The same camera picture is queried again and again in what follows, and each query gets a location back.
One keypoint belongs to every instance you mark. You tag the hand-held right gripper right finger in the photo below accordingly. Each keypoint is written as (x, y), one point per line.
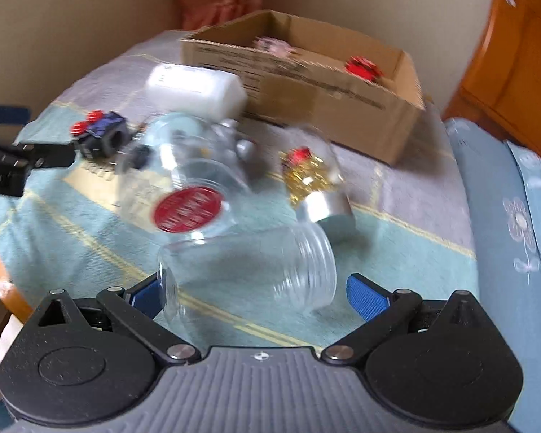
(365, 297)

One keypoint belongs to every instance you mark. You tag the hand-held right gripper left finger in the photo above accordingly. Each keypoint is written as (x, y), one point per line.
(145, 297)

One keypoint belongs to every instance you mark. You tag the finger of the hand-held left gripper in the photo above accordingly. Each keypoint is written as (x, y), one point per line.
(49, 154)
(6, 112)

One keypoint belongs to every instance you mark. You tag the dark blue toy robot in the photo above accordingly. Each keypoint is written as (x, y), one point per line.
(103, 133)

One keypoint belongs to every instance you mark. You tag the clear plastic jar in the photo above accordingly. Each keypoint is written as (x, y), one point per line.
(252, 270)

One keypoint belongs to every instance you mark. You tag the clear jar with silver lid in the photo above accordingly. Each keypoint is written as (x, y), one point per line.
(320, 185)

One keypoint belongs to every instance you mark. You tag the clear jar with red lid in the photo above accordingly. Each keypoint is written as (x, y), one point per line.
(185, 176)

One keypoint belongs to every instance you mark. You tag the white plastic bottle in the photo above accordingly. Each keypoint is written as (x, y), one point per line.
(194, 88)

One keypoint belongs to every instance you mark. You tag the grey plastic toy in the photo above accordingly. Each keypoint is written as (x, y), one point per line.
(243, 149)

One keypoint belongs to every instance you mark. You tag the cardboard box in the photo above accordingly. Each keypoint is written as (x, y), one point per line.
(324, 99)

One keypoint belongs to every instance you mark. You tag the grey and teal checked blanket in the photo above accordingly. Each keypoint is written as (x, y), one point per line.
(72, 234)

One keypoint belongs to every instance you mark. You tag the light blue floral pillow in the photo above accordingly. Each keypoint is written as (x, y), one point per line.
(491, 243)
(538, 189)

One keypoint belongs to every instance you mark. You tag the red toy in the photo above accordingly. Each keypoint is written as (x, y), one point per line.
(363, 68)

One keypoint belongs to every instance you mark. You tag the pink toy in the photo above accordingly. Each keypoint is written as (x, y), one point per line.
(275, 46)

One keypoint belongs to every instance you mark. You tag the wooden headboard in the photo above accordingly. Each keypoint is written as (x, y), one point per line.
(514, 67)

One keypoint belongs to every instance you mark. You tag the wooden bed frame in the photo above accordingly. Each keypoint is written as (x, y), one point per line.
(0, 275)

